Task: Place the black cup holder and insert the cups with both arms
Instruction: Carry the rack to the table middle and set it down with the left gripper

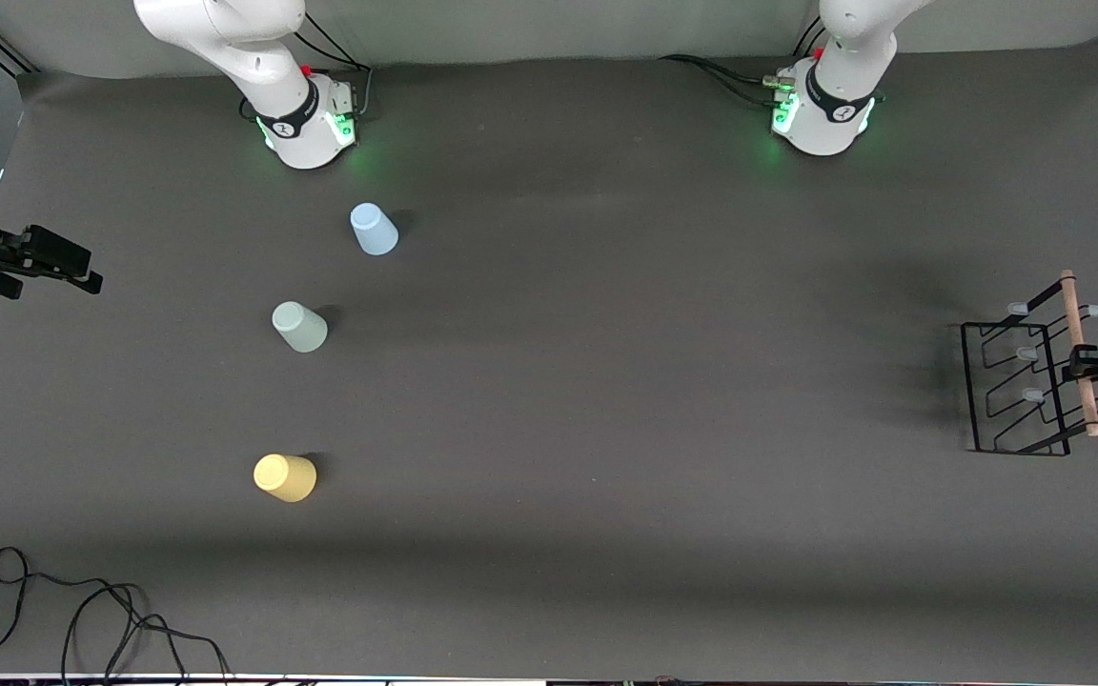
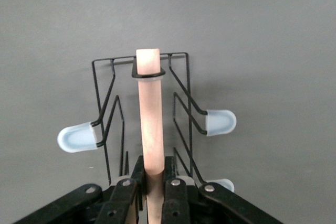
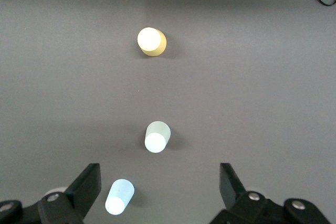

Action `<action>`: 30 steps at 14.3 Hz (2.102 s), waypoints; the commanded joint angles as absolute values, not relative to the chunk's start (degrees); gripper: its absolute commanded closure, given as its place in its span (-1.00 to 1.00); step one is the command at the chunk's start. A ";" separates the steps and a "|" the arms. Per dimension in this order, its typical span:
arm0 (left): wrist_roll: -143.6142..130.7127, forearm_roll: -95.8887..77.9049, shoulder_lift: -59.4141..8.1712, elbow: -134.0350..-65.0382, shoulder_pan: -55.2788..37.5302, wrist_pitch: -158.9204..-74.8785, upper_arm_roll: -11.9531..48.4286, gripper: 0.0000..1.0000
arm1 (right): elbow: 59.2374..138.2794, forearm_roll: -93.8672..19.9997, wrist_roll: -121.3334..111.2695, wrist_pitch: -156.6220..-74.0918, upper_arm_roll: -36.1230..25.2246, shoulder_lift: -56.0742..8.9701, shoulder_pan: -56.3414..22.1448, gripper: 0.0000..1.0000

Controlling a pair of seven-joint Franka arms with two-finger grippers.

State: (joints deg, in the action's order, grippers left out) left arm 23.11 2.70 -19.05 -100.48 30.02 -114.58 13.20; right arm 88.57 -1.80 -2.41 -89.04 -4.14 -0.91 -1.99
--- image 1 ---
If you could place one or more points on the pale green plastic cup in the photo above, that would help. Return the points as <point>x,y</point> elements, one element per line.
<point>300,328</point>

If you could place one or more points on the light blue plastic cup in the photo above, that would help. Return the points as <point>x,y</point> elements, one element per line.
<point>375,231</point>

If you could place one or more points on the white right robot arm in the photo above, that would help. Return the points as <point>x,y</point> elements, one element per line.
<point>296,124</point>

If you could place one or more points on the yellow plastic cup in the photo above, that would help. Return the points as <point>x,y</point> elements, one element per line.
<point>284,477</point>

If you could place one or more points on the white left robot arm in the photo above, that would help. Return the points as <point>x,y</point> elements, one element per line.
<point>835,124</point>

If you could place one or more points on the dark grey table mat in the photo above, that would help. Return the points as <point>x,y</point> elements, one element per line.
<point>606,572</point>

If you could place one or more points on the black metal rail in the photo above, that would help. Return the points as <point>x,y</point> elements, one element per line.
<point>4,48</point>

